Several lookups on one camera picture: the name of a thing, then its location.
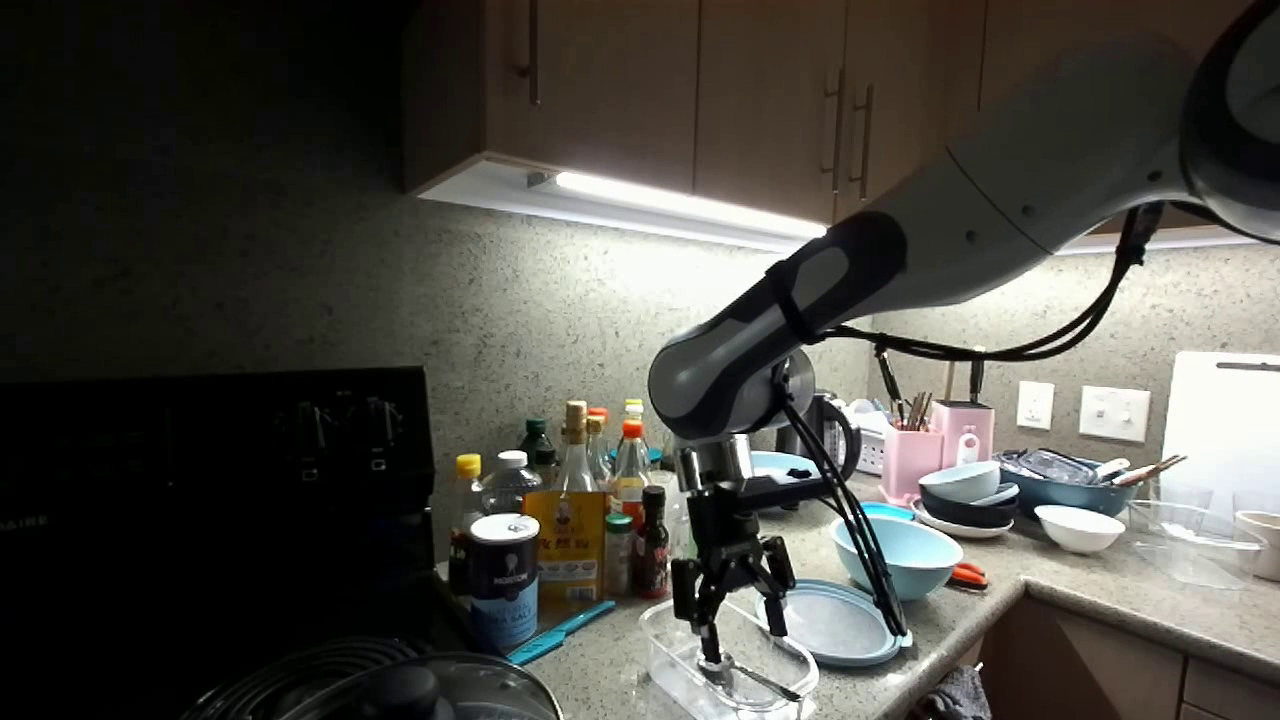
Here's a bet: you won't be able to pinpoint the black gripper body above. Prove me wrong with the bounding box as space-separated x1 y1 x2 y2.
679 477 780 594

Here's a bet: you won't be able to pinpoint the white plate under bowls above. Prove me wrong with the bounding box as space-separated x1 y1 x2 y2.
909 505 1021 543

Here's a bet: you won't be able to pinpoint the small dark soy bottle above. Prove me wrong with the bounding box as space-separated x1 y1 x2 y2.
628 479 674 603

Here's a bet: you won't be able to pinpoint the small green lid jar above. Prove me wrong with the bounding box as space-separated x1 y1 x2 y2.
596 507 639 603

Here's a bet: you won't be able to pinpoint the clear glass rectangular container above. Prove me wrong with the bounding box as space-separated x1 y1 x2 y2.
636 596 822 720

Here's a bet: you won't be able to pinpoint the red cap sauce bottle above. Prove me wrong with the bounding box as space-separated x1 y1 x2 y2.
608 416 656 526

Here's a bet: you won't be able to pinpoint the large light blue bowl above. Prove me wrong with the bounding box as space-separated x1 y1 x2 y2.
827 513 968 603

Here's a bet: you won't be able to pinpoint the turquoise utensil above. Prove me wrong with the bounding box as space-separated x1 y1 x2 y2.
502 596 625 671

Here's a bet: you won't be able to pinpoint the yellow oil bottle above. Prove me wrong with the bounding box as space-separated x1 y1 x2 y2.
518 395 613 619

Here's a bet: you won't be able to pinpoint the orange cap bottle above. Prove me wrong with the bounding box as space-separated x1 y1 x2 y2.
578 406 620 494

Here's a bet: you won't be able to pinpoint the pink utensil holder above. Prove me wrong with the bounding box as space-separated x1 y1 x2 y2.
878 422 946 507

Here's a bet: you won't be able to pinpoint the blue jar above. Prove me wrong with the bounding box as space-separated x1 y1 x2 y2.
454 581 545 659

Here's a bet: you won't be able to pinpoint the dark jar white lid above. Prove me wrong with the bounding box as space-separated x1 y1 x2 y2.
465 507 545 603

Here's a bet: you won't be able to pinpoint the pale blue stacked bowl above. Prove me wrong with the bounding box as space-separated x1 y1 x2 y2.
917 459 1003 507

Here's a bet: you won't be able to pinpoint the dark green bottle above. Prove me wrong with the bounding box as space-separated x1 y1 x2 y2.
517 416 560 479

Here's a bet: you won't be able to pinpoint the dark stacked bowl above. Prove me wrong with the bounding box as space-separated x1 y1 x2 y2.
921 479 1025 531

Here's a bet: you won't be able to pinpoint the white cap bottle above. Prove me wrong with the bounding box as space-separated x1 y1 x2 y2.
485 444 545 520

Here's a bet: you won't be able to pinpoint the pink box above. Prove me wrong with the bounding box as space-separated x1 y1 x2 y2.
933 395 999 472

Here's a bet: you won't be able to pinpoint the yellow cap bottle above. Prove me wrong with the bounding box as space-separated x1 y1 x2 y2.
445 447 492 594

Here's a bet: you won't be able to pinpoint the blue baking dish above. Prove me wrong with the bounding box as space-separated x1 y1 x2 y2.
995 444 1144 520

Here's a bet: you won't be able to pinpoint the small white bowl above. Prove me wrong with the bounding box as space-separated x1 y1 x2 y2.
1032 500 1129 559

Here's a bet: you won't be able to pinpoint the wooden lower cabinet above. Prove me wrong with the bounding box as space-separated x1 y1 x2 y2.
976 589 1280 720

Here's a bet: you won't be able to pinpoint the wooden cabinet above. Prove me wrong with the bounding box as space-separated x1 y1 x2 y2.
397 0 1257 251
976 589 1280 720

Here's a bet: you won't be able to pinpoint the under cabinet light strip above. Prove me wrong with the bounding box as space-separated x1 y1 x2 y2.
416 151 831 260

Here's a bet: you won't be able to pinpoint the utensils in baking dish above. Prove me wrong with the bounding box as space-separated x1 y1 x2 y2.
1093 454 1191 494

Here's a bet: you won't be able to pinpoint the large clear glass dish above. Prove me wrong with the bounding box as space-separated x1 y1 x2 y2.
1125 494 1262 594

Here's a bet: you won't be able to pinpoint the white cutting board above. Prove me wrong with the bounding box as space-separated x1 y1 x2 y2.
1158 346 1280 520

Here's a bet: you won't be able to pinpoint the wooden upper cabinet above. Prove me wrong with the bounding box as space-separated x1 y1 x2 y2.
397 0 1257 251

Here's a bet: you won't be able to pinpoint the black stove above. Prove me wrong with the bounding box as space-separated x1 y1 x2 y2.
0 366 438 671

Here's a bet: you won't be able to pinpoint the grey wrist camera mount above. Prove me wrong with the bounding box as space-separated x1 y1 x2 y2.
673 436 758 498

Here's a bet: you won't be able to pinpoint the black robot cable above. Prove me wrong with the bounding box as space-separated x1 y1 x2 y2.
769 196 1166 648

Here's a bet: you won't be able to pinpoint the orange handled scissors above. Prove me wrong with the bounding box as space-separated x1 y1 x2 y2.
944 558 995 596

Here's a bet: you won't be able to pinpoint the white light switch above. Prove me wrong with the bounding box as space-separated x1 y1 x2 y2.
1012 378 1058 436

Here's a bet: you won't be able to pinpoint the white wall outlet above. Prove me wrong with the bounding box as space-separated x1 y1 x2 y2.
1072 380 1155 447

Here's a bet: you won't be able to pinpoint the metal upper cabinet handle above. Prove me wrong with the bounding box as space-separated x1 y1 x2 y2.
819 63 852 194
511 0 545 107
846 82 878 203

